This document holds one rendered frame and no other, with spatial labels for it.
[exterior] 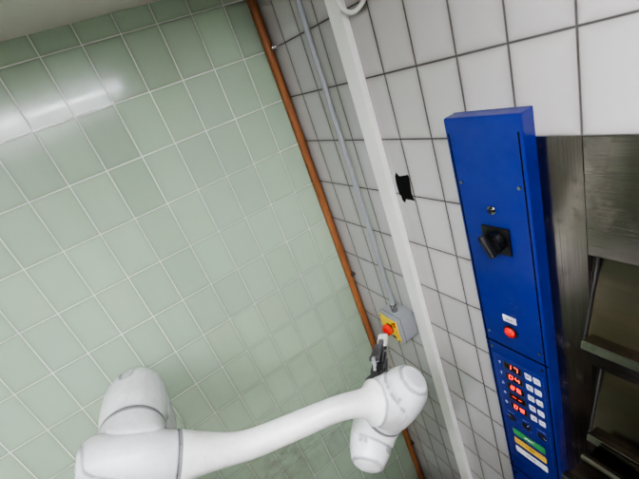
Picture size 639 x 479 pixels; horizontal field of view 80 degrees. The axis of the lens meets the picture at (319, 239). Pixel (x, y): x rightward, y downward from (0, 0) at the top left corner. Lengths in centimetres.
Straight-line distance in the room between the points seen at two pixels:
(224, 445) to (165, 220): 66
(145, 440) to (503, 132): 86
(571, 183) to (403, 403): 54
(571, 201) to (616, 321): 23
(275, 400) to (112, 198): 96
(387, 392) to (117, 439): 55
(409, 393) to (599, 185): 53
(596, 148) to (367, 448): 77
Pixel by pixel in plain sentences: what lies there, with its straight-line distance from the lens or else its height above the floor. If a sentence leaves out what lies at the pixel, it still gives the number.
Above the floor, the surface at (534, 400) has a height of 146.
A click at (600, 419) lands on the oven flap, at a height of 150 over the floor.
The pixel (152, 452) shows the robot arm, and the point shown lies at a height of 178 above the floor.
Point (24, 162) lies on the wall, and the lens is 123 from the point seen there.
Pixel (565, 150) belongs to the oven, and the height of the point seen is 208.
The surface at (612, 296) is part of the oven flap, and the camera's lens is 83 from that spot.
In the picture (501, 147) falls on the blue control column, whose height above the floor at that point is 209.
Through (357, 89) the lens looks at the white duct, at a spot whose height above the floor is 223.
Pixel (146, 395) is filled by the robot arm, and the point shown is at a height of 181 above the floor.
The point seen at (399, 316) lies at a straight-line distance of 131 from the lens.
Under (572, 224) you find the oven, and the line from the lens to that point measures 77.
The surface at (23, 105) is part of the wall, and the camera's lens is 123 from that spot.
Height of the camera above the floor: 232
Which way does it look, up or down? 24 degrees down
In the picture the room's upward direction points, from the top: 21 degrees counter-clockwise
